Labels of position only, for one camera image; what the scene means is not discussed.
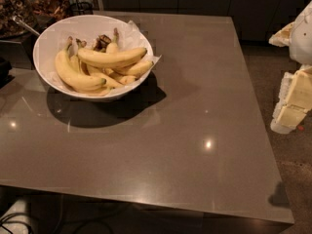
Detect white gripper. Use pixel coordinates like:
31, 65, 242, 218
268, 1, 312, 135

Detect white paper bowl liner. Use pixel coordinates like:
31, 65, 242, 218
47, 21, 158, 101

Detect upright banana at back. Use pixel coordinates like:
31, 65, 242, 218
106, 28, 119, 54

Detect left curved yellow banana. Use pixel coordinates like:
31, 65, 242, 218
55, 36, 106, 91

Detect glass jar with snacks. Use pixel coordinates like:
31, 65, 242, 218
0, 0, 69, 39

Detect black wire basket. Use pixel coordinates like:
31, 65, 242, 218
69, 2, 93, 17

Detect black floor cables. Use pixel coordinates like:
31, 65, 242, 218
0, 212, 115, 234

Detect metal spoon handle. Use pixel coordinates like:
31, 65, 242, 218
12, 16, 40, 36

